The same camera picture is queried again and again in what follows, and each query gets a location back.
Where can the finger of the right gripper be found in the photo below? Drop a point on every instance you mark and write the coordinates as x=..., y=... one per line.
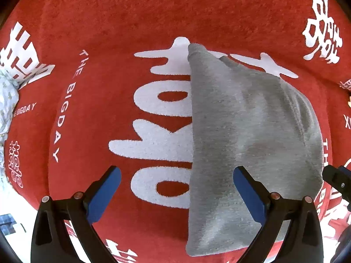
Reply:
x=339, y=178

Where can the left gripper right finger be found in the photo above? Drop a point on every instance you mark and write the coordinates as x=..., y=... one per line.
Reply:
x=303, y=239

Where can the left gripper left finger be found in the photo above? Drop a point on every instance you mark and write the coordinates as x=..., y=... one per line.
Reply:
x=50, y=240

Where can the grey knit sweater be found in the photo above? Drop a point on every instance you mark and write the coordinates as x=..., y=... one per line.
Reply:
x=244, y=117

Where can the white floral bedsheet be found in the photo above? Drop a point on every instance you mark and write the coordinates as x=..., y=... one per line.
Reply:
x=8, y=99

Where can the red blanket with white print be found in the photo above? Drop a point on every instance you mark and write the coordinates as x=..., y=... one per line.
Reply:
x=108, y=82

